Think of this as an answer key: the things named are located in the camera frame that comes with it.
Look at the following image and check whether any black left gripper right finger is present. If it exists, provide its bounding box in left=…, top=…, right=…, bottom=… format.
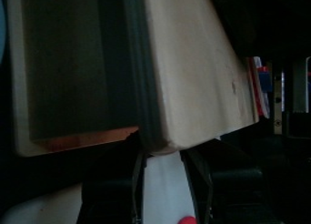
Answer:
left=182, top=148, right=283, bottom=224

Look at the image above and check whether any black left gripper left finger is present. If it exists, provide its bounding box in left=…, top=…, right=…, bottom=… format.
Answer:
left=76, top=149, right=147, bottom=224

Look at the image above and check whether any flat orange-red dough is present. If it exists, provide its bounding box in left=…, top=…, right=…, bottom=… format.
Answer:
left=178, top=215, right=198, bottom=224

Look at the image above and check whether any wooden drawer box housing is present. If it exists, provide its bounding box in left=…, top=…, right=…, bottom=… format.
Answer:
left=5, top=0, right=262, bottom=158

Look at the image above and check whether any red plastic cup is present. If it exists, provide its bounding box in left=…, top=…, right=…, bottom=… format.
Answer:
left=246, top=56, right=272, bottom=119

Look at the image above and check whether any blue tool with red tip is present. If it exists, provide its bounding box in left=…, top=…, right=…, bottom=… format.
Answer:
left=256, top=66, right=274, bottom=94

